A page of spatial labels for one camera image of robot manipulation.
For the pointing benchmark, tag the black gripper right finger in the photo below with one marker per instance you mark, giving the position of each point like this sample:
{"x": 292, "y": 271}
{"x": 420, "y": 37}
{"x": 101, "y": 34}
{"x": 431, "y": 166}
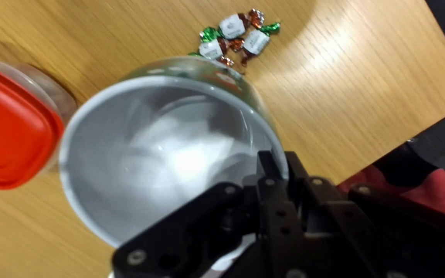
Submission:
{"x": 312, "y": 230}

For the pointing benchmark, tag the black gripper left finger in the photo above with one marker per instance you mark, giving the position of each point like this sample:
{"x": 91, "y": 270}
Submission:
{"x": 187, "y": 241}

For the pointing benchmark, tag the white ceramic mug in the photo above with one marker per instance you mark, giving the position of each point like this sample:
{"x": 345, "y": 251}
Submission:
{"x": 162, "y": 134}

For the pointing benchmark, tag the red cloth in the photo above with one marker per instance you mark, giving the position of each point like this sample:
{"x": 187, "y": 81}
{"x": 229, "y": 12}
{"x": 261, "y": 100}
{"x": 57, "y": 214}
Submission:
{"x": 430, "y": 191}

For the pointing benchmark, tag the pile of wrapped candies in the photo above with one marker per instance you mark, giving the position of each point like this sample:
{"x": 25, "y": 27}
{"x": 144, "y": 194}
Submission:
{"x": 237, "y": 38}

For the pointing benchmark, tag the red lidded plastic container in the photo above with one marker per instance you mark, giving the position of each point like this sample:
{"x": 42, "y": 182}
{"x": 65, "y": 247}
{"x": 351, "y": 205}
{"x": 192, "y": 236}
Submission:
{"x": 34, "y": 109}

